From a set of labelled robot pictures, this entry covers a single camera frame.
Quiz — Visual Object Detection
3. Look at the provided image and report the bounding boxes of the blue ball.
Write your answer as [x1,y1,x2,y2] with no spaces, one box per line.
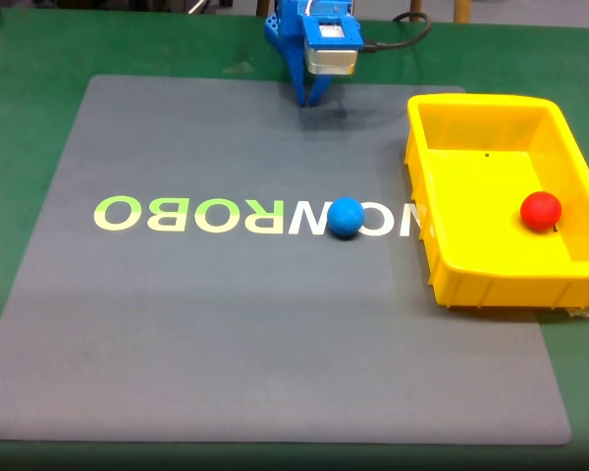
[326,196,366,240]

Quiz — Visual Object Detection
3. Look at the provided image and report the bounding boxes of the yellow plastic bin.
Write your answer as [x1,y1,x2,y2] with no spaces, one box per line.
[403,92,589,310]

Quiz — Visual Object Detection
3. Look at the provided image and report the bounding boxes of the red ball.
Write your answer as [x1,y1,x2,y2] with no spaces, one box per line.
[519,190,563,231]

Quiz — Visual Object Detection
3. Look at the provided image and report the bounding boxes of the grey printed mat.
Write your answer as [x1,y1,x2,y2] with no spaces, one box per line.
[0,74,573,446]

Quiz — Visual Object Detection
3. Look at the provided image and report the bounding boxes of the clear tape piece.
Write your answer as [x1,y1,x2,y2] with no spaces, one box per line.
[562,297,589,321]

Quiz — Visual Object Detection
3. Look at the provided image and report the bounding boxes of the silver camera box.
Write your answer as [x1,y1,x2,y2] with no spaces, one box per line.
[302,45,360,77]

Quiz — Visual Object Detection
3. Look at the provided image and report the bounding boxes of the black camera cable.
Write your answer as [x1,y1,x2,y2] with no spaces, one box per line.
[361,11,433,53]

